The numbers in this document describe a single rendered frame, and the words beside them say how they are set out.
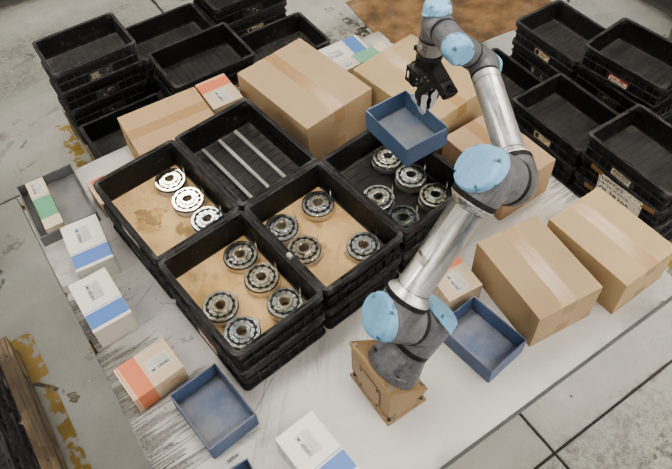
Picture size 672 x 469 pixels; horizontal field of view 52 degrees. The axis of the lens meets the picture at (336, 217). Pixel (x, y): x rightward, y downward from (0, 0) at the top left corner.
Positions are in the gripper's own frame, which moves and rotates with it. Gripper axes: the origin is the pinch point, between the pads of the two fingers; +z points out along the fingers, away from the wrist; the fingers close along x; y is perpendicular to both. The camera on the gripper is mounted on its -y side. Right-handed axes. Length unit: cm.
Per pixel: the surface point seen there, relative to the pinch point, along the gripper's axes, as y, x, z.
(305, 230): 3, 40, 33
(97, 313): 14, 105, 41
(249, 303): -11, 67, 35
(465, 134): 5.1, -24.9, 24.9
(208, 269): 7, 71, 35
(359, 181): 10.2, 14.8, 30.8
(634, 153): -15, -103, 56
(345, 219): -0.5, 27.3, 31.6
